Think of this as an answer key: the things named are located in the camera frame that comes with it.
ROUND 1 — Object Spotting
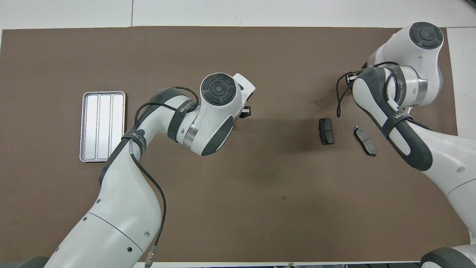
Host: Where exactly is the silver metal tray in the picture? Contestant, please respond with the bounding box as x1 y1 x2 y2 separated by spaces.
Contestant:
79 91 126 163

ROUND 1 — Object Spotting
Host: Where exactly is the rectangular dark brake pad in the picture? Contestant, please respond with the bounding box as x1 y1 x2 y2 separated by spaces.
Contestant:
318 118 334 145

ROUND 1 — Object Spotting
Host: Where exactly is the brown table mat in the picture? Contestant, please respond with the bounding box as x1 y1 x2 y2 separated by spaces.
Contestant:
0 26 472 263

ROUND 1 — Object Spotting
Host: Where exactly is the curved dark brake pad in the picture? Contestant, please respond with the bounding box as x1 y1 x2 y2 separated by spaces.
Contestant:
353 126 377 157

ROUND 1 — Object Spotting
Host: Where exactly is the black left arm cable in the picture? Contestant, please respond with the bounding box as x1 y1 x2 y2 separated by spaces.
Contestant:
128 86 166 268

